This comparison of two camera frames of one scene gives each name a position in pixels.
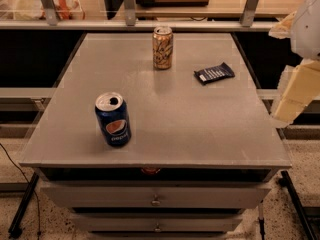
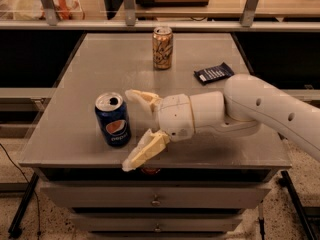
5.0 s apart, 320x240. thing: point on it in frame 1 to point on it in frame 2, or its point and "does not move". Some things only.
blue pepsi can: [113, 117] does not move
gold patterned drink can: [162, 48] does not move
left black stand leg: [16, 230] does not move
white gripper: [307, 29] to [175, 115]
